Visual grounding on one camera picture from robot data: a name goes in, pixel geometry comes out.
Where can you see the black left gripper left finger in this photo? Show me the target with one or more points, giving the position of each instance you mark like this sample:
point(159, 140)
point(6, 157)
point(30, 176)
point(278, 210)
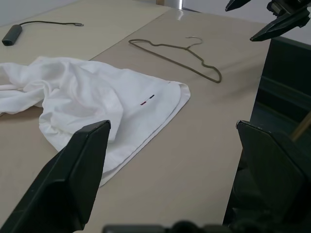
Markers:
point(60, 189)

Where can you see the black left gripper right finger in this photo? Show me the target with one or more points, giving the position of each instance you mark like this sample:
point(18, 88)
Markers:
point(279, 174)

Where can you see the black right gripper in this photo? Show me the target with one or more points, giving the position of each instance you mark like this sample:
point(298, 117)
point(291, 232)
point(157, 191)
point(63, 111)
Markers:
point(279, 7)

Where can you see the white cloth garment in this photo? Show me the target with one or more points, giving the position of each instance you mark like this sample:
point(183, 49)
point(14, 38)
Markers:
point(85, 97)

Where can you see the wooden stick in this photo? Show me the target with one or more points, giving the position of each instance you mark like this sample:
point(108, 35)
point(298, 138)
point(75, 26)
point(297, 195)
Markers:
point(301, 128)

